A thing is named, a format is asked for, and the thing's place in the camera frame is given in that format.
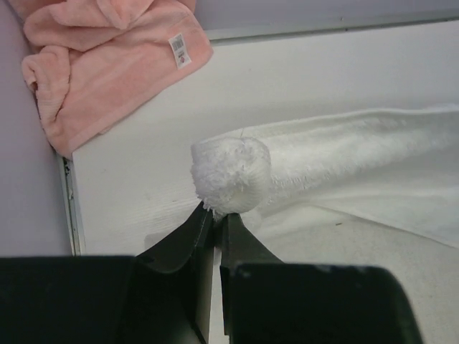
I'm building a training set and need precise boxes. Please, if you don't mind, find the white towel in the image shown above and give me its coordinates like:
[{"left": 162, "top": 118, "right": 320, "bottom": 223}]
[{"left": 191, "top": 105, "right": 458, "bottom": 247}]

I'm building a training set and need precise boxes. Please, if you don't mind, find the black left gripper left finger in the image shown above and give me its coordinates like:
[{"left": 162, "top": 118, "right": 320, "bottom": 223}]
[{"left": 1, "top": 206, "right": 213, "bottom": 343}]

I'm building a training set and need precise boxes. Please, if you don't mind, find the pink towel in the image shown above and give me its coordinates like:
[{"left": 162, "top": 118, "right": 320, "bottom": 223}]
[{"left": 17, "top": 1, "right": 213, "bottom": 158}]

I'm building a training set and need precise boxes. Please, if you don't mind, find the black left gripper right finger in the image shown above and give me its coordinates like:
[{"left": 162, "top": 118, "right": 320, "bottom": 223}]
[{"left": 220, "top": 214, "right": 422, "bottom": 343}]

